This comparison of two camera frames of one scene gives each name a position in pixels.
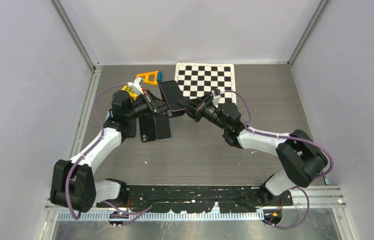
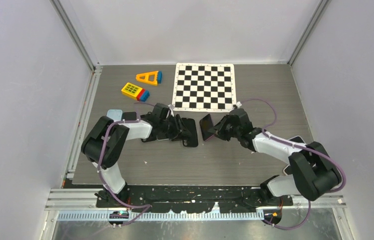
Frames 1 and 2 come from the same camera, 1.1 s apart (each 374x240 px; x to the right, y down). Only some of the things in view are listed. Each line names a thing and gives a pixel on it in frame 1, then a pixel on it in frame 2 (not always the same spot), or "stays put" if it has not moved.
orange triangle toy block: (152, 78) stays put
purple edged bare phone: (172, 93) to (206, 124)
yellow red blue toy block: (133, 95) stays put
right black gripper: (192, 106) to (219, 129)
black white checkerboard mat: (195, 80) stays put
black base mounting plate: (198, 198) stays put
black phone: (170, 114) to (190, 123)
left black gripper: (157, 105) to (183, 132)
